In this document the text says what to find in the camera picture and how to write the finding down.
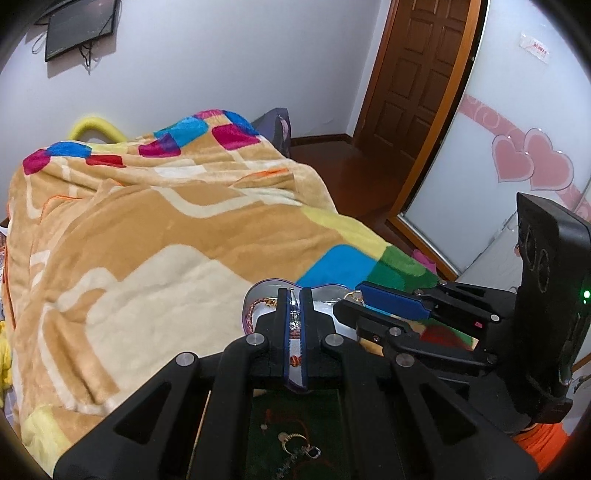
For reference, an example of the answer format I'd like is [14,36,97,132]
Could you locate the white wardrobe door pink hearts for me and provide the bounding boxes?
[387,0,591,294]

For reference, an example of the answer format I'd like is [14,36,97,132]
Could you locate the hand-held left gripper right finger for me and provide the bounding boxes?
[300,288,539,480]

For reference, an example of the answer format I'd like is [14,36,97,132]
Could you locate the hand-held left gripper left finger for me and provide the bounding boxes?
[54,288,293,480]

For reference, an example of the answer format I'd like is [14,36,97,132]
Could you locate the wall-mounted television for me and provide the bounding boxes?
[44,0,122,62]

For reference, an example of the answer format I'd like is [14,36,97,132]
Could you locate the purple heart-shaped jewelry box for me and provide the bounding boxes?
[242,278,370,394]

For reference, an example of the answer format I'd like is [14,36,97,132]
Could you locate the white paper sticker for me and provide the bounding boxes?
[519,31,553,64]

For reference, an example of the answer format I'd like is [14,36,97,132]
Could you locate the silver chain necklace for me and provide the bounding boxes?
[275,443,322,480]

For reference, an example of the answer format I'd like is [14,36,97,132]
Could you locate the dark grey pillow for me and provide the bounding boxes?
[252,108,293,158]

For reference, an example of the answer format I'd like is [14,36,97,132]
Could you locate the person's right forearm orange sleeve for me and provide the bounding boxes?
[512,421,579,466]

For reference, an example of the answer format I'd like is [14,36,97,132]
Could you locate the brown wooden door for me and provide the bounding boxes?
[355,0,482,172]

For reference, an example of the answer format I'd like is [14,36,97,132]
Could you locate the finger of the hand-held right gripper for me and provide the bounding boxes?
[332,299,500,371]
[357,280,519,340]

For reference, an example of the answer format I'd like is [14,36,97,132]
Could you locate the colourful printed blanket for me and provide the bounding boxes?
[0,109,441,476]

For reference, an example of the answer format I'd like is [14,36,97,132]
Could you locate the green lined jewelry tray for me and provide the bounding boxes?
[243,388,346,480]

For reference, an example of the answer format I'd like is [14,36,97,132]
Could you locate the yellow foam tube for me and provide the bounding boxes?
[68,115,126,142]

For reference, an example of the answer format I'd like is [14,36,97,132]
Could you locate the black television cable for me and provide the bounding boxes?
[31,36,100,73]

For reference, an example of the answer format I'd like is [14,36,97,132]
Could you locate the beaded bracelet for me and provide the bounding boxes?
[289,295,302,367]

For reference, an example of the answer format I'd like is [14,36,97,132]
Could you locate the pink braided bracelet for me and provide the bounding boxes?
[246,296,279,328]

